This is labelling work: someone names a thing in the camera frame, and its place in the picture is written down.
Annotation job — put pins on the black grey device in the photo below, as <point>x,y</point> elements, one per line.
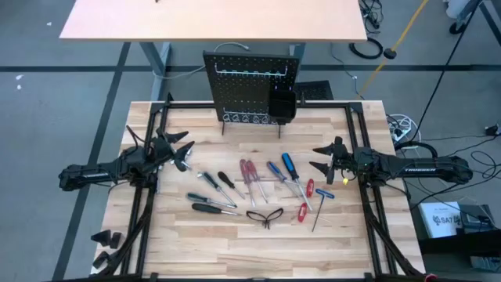
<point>475,219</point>

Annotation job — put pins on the black aluminium table frame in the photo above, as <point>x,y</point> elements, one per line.
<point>188,105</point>

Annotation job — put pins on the black grid floor mat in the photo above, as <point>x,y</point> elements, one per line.
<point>317,92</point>

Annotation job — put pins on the black plastic pegboard bin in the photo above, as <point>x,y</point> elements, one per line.
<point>282,107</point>

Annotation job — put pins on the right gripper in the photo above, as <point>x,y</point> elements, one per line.
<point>342,160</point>

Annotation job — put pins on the chrome hook rail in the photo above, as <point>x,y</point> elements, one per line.
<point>235,72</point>

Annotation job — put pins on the black plug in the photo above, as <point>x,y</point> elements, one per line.
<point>492,130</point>

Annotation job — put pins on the long black screwdriver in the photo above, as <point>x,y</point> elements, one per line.
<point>207,208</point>

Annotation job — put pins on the white printed box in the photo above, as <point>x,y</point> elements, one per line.
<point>440,219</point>

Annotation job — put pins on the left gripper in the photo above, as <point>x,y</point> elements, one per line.
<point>162,152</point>

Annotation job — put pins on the large blue black screwdriver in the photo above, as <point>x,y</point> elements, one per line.
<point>289,164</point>

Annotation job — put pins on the short black screwdriver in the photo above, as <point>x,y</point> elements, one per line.
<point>225,179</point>

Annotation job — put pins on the small red object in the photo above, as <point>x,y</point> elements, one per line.
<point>430,277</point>

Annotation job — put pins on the black low shelf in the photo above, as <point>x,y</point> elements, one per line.
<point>462,244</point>

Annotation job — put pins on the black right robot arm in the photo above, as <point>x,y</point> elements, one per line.
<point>422,169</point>

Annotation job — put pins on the light wooden desk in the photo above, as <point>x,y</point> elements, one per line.
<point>215,19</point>

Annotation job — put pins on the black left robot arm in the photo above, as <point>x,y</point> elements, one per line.
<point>94,174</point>

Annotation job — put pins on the black metal pegboard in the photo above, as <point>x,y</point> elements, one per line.
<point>242,94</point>

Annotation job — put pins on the black spare plastic part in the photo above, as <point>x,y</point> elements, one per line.
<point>101,259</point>
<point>101,237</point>
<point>116,240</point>

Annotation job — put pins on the office chair base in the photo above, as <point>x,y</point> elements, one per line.
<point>456,27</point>

